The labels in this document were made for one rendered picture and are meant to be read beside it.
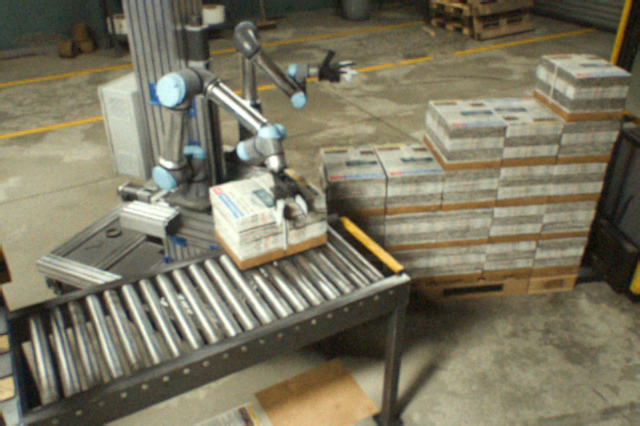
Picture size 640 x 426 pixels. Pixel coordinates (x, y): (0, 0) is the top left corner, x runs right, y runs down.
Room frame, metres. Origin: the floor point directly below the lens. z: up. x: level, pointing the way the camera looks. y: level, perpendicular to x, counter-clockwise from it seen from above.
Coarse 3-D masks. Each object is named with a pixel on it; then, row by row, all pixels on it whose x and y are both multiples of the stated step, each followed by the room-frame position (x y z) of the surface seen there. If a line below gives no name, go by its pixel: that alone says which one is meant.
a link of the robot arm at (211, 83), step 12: (204, 72) 2.22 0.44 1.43; (204, 84) 2.19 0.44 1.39; (216, 84) 2.20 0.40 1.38; (204, 96) 2.20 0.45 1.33; (216, 96) 2.17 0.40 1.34; (228, 96) 2.16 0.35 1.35; (228, 108) 2.14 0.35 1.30; (240, 108) 2.12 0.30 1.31; (240, 120) 2.11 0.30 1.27; (252, 120) 2.09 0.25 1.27; (264, 120) 2.10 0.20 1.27; (252, 132) 2.08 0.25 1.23
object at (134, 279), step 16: (336, 224) 2.11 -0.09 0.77; (208, 256) 1.84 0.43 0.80; (144, 272) 1.74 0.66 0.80; (160, 272) 1.74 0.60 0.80; (224, 272) 1.86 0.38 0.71; (96, 288) 1.64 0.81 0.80; (112, 288) 1.65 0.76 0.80; (176, 288) 1.76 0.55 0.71; (32, 304) 1.55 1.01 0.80; (48, 304) 1.55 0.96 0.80; (64, 304) 1.56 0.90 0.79; (144, 304) 1.69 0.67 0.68; (16, 320) 1.48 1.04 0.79; (48, 320) 1.53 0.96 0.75; (16, 336) 1.47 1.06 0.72
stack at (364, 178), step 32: (352, 160) 2.64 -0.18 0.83; (384, 160) 2.65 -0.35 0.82; (416, 160) 2.64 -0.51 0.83; (352, 192) 2.45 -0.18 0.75; (384, 192) 2.46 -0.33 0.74; (416, 192) 2.49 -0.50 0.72; (448, 192) 2.51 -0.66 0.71; (480, 192) 2.53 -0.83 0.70; (512, 192) 2.55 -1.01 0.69; (544, 192) 2.57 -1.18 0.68; (384, 224) 2.50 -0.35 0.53; (416, 224) 2.48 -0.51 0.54; (448, 224) 2.50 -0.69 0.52; (480, 224) 2.52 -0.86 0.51; (512, 224) 2.55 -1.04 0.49; (416, 256) 2.49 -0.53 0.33; (448, 256) 2.51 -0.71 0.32; (480, 256) 2.53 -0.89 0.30; (512, 256) 2.55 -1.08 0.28; (416, 288) 2.49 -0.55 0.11; (512, 288) 2.56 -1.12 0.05
